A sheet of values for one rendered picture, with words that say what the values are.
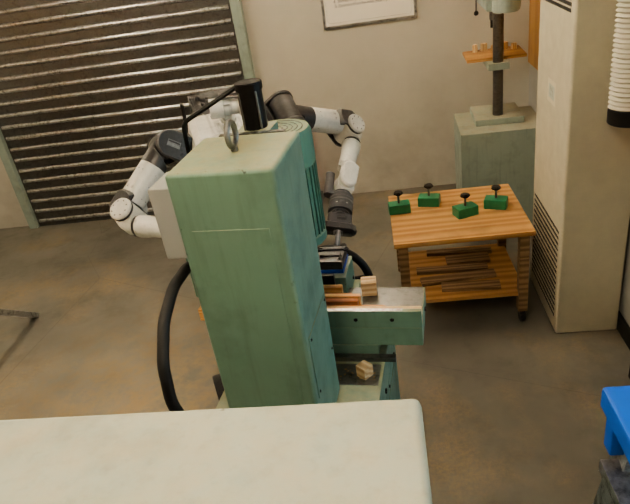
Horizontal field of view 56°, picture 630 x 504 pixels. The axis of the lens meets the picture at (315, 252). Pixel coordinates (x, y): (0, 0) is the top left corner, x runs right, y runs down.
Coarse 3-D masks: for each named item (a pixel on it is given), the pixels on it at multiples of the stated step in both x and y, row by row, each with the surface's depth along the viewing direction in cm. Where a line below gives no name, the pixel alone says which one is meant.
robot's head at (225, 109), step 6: (222, 102) 195; (228, 102) 196; (234, 102) 196; (210, 108) 194; (216, 108) 195; (222, 108) 195; (228, 108) 196; (234, 108) 196; (210, 114) 195; (216, 114) 196; (222, 114) 196; (228, 114) 198; (234, 114) 202; (240, 114) 198; (222, 120) 200; (234, 120) 201
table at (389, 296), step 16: (352, 288) 184; (384, 288) 182; (400, 288) 181; (416, 288) 179; (368, 304) 176; (384, 304) 174; (400, 304) 173; (416, 304) 172; (336, 336) 169; (352, 336) 168; (368, 336) 167; (384, 336) 166; (400, 336) 165; (416, 336) 164
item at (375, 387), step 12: (384, 348) 173; (348, 372) 166; (384, 372) 165; (348, 384) 161; (360, 384) 161; (372, 384) 160; (384, 384) 164; (348, 396) 157; (360, 396) 157; (372, 396) 156; (384, 396) 164; (216, 408) 161
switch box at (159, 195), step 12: (156, 192) 119; (168, 192) 118; (156, 204) 120; (168, 204) 119; (156, 216) 121; (168, 216) 121; (168, 228) 122; (168, 240) 124; (180, 240) 123; (168, 252) 125; (180, 252) 125
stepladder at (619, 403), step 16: (608, 400) 97; (624, 400) 96; (608, 416) 97; (624, 416) 93; (608, 432) 104; (624, 432) 91; (608, 448) 104; (624, 448) 91; (608, 464) 106; (624, 464) 103; (608, 480) 103; (624, 480) 102; (608, 496) 109; (624, 496) 100
